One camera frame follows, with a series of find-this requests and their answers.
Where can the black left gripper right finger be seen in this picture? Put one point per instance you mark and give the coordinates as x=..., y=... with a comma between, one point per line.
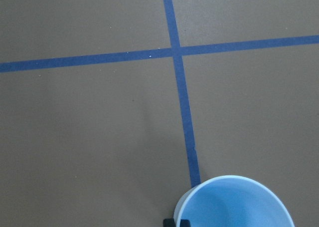
x=184, y=223

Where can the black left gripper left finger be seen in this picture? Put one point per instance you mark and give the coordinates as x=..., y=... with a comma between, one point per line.
x=168, y=223

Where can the light blue cup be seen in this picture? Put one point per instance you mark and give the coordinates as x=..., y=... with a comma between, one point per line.
x=231, y=201

